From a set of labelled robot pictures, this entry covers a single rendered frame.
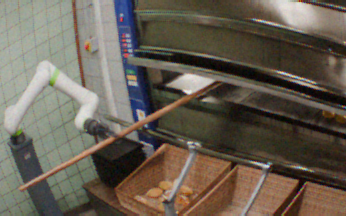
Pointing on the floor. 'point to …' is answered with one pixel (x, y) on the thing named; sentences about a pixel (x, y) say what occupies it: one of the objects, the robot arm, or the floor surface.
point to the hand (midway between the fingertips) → (114, 137)
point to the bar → (193, 162)
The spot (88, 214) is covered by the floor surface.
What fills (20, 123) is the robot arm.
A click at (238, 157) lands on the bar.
